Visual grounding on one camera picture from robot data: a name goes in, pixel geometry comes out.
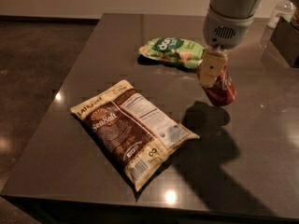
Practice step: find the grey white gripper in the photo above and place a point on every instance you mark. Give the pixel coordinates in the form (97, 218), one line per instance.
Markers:
(224, 32)

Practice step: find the red coke can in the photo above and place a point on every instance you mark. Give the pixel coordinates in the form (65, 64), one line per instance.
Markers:
(223, 91)

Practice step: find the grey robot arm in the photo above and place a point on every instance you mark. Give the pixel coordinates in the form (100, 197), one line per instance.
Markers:
(237, 9)

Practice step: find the green snack bag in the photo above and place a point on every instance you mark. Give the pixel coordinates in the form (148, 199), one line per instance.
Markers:
(174, 51)

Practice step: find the dark box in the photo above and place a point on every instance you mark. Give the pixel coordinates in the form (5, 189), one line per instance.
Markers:
(285, 38)

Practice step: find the clear plastic water bottle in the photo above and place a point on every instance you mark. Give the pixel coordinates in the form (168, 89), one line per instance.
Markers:
(284, 9)

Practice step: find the brown sea salt chip bag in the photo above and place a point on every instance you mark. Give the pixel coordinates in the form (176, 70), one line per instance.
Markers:
(136, 134)

